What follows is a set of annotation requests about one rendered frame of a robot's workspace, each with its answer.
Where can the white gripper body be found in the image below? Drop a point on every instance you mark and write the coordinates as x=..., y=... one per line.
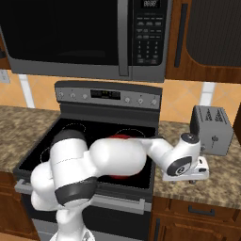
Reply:
x=185, y=176

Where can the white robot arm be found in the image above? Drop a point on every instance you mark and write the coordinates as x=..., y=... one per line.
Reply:
x=113, y=157

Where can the red pot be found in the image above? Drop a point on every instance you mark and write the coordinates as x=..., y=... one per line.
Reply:
x=120, y=136

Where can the brown drawer front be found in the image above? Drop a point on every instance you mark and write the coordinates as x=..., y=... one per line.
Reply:
x=226, y=211

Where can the grey toaster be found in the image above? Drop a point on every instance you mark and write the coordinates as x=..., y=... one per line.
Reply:
x=216, y=131

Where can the brown base cupboard door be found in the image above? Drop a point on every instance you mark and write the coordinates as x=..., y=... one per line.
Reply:
x=200, y=230

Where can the grey cooker knob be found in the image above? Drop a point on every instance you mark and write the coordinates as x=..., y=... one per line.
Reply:
x=127, y=100
x=84, y=96
x=140, y=101
x=72, y=95
x=61, y=94
x=153, y=102

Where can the black steel cooker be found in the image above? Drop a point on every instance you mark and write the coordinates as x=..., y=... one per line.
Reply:
x=94, y=119

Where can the brown base cupboard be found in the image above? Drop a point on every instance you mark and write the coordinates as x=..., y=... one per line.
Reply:
x=12, y=204

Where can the black steel microwave oven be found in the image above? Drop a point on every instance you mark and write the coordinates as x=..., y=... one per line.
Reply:
x=62, y=31

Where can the brown wall cupboard door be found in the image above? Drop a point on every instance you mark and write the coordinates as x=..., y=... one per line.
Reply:
x=216, y=34

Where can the white wall socket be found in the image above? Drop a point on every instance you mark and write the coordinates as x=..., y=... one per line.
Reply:
x=4, y=76

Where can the brown wall cupboard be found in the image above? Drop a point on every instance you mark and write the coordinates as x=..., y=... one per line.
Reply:
x=3, y=62

